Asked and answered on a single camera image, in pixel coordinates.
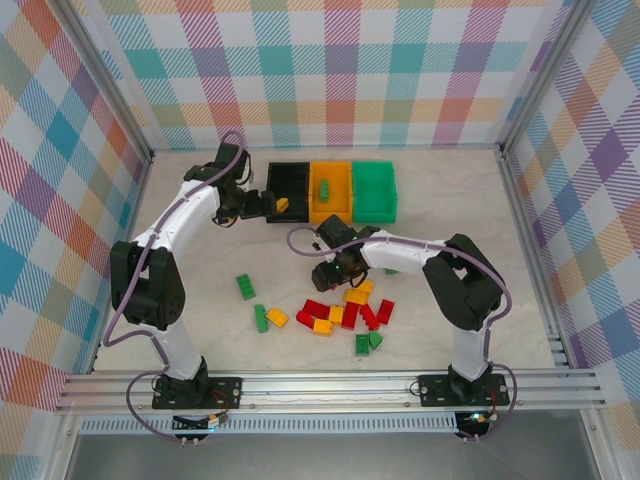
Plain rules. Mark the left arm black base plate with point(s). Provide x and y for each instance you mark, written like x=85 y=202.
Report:
x=227 y=387

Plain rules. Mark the green plastic bin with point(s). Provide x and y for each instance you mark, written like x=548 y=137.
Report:
x=372 y=200

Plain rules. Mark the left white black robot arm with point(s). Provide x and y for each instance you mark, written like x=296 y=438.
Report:
x=170 y=220

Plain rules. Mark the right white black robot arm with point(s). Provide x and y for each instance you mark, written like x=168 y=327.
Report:
x=400 y=252

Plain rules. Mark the yellow lego brick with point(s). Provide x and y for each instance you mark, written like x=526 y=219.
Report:
x=356 y=296
x=366 y=286
x=322 y=327
x=336 y=314
x=283 y=203
x=277 y=317

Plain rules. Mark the aluminium mounting rail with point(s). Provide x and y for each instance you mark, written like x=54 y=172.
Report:
x=325 y=390

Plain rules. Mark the yellow plastic bin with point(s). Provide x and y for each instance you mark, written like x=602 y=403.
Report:
x=341 y=190

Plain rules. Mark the yellow power connector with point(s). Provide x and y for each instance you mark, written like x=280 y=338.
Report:
x=217 y=420
x=479 y=419

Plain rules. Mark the aluminium side rail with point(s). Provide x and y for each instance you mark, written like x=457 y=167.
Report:
x=132 y=235
x=530 y=250

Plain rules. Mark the aluminium frame post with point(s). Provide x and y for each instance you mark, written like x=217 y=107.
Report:
x=107 y=75
x=542 y=75

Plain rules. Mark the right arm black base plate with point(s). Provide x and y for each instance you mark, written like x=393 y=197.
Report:
x=435 y=387

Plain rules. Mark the black plastic bin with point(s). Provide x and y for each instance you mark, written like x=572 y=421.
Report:
x=290 y=180

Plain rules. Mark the sloped green lego brick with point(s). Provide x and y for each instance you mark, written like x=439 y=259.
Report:
x=376 y=340

